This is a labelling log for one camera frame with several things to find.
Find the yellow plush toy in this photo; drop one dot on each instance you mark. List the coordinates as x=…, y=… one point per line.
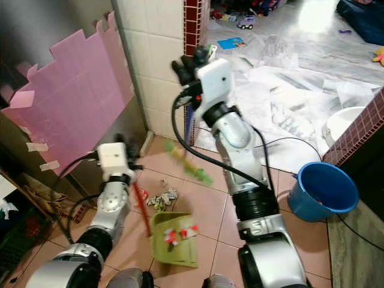
x=379, y=57

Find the brown rag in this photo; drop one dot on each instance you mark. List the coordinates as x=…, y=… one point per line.
x=42, y=192

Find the beige masking tape strip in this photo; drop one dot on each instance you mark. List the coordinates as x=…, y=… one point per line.
x=45, y=164
x=38, y=147

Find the grey left robot leg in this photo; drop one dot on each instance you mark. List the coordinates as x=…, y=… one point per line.
x=132, y=279

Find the grey robot leg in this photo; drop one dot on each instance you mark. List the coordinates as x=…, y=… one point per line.
x=212, y=282
x=132, y=279

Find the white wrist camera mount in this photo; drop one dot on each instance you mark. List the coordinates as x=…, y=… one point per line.
x=114, y=159
x=216, y=78

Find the blue picture book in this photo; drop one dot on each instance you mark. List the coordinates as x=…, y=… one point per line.
x=231, y=43

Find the black plastic crate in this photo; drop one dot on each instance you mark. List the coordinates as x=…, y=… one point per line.
x=21, y=243

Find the pile of colourful toys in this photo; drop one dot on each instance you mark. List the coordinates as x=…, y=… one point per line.
x=243, y=6

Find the red and white paper scrap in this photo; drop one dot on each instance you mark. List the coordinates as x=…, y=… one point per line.
x=172, y=237
x=191, y=231

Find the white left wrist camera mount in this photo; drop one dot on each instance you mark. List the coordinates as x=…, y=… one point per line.
x=114, y=159

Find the small purple toy piece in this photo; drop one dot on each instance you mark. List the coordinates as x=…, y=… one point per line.
x=345, y=30

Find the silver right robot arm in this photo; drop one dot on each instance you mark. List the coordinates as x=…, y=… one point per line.
x=228, y=132

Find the grey right robot leg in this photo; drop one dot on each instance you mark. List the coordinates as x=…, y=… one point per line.
x=212, y=282

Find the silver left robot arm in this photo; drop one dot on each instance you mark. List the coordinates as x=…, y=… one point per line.
x=111, y=210

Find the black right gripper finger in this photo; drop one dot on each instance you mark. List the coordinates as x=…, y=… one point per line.
x=182, y=71
x=200, y=57

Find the white round basin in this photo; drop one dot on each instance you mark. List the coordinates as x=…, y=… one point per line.
x=342, y=123

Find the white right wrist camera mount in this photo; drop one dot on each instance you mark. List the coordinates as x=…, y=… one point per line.
x=216, y=78

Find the pink foam tile sheet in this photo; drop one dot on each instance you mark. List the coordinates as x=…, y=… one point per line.
x=72, y=102

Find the small white toy car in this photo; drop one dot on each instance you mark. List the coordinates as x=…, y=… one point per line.
x=246, y=23

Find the blue plastic bucket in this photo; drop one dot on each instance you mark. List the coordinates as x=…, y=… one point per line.
x=327, y=192

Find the crumpled grey paper scrap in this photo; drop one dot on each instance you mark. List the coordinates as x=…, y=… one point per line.
x=162, y=199

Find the white crumpled plastic sheet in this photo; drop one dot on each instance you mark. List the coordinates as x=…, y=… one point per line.
x=288, y=84

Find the dark blue fabric bag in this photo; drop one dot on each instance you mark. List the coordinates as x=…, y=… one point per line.
x=363, y=21

